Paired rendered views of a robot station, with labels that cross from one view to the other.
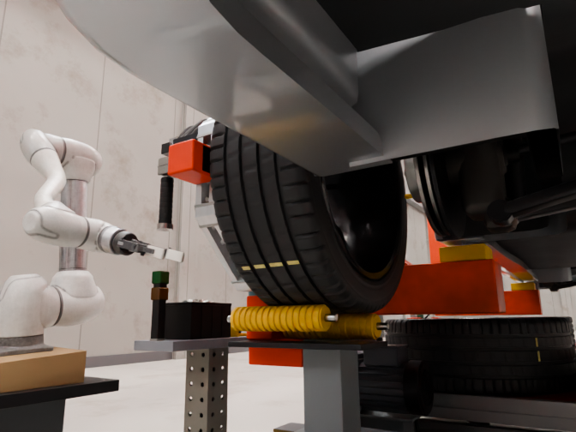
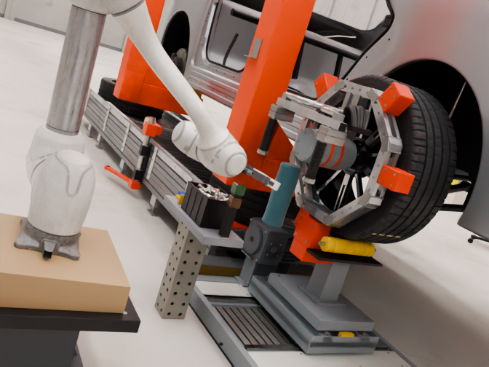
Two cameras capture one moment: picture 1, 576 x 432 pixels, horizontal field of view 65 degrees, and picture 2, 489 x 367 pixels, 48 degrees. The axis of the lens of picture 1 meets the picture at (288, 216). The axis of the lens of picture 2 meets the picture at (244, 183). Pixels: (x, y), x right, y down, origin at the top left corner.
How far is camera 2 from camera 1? 2.25 m
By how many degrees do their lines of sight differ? 68
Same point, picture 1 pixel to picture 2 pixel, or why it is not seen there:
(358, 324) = not seen: hidden behind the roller
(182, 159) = (405, 186)
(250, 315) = (340, 246)
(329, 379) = (343, 270)
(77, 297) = not seen: hidden behind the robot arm
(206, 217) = (374, 204)
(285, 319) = (359, 250)
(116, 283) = not seen: outside the picture
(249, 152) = (428, 191)
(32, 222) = (240, 167)
